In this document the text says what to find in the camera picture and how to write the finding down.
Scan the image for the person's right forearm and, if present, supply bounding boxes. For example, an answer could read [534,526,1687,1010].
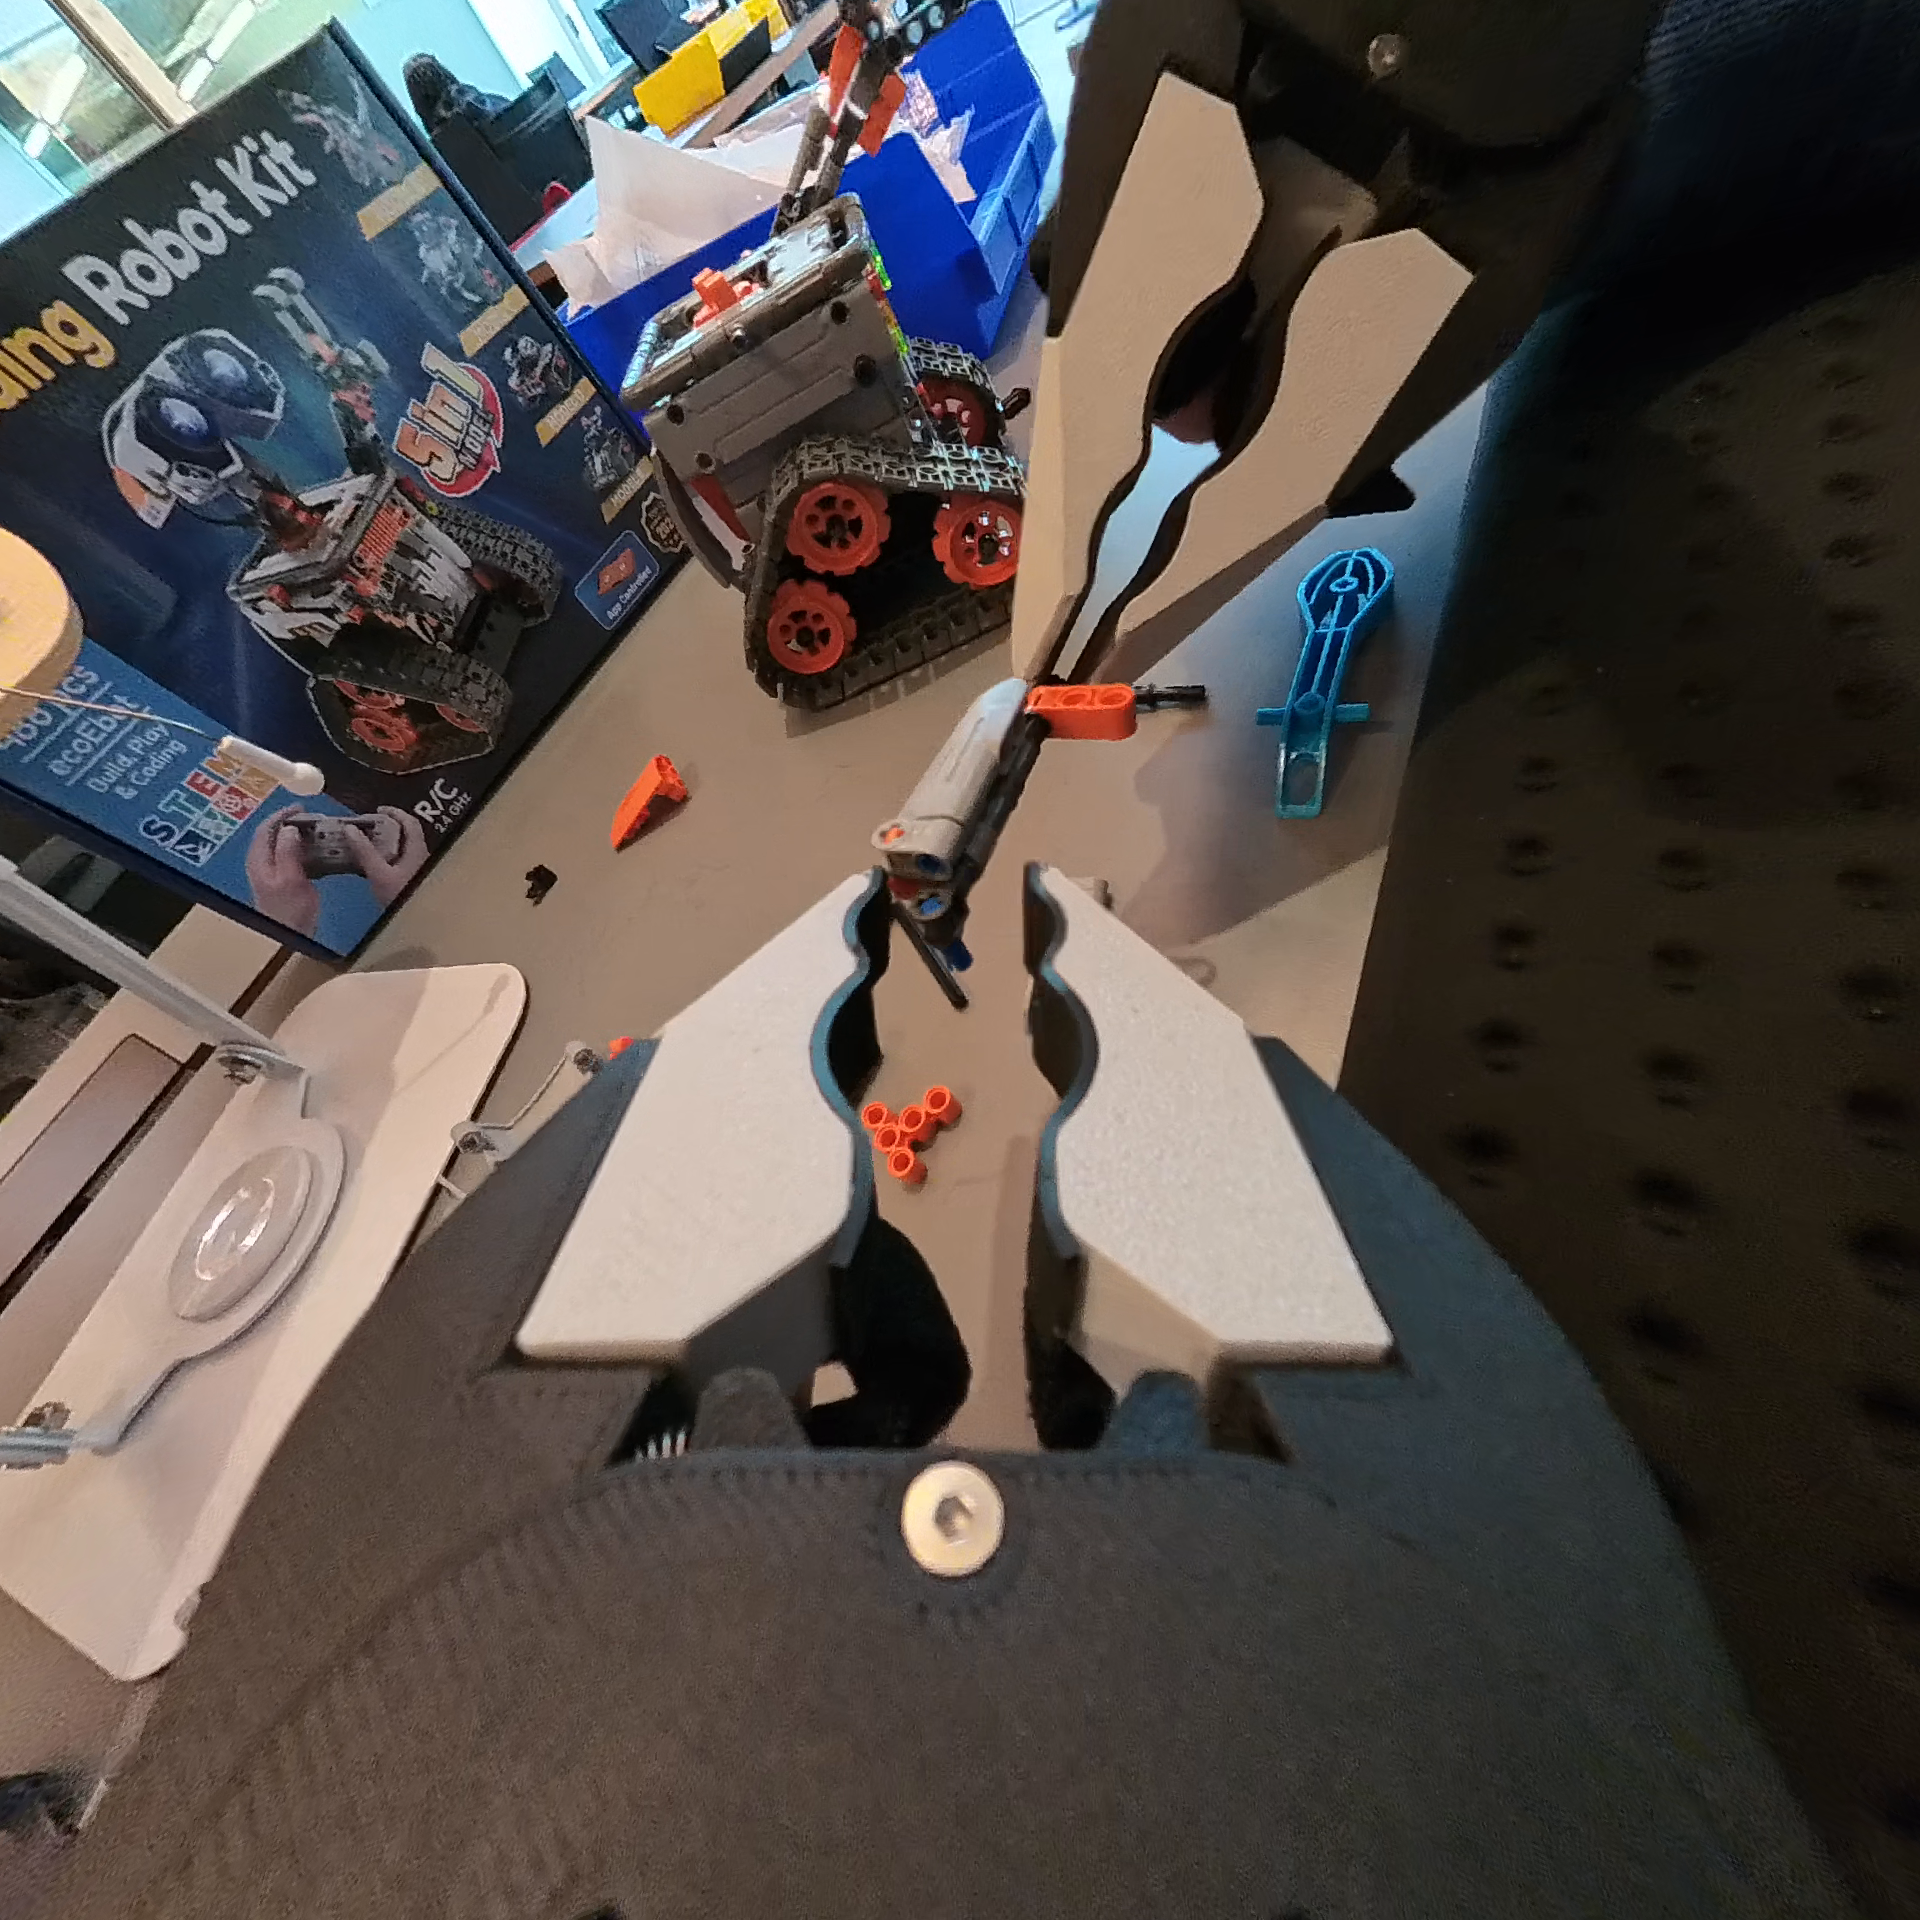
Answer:
[1477,0,1920,453]

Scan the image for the white crumpled paper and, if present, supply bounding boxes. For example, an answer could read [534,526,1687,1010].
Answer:
[543,117,818,309]

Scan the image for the light blue separator tool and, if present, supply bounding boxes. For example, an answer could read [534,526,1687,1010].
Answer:
[1255,549,1400,821]

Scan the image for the grey tracked toy robot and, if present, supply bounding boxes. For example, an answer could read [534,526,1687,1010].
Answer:
[618,0,1037,715]

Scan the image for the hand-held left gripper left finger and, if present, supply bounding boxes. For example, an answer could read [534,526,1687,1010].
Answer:
[514,866,894,1371]

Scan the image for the blue plastic bin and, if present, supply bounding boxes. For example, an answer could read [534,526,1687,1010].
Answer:
[558,0,1058,441]

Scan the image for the yellow plastic bin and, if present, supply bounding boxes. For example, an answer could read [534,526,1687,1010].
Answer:
[630,0,800,129]

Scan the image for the black studded foam mat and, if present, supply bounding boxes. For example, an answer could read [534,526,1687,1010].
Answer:
[1334,257,1920,1920]

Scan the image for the blue printed cardboard box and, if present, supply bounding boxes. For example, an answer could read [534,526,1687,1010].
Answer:
[0,24,694,962]

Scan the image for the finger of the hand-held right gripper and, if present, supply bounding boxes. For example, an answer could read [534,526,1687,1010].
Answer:
[1008,72,1269,676]
[1079,234,1479,689]

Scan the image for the white stand with wooden tray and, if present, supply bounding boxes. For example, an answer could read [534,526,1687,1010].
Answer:
[0,529,530,1684]

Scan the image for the orange T-shaped connector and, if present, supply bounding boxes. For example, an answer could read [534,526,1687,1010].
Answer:
[858,1083,963,1192]

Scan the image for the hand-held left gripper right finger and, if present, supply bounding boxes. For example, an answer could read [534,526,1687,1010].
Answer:
[1024,865,1400,1377]

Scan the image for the grey toy actuator assembly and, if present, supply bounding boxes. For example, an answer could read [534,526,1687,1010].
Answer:
[872,678,1051,1010]

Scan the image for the orange angled panel piece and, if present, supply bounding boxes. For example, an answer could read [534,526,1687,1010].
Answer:
[607,752,693,856]

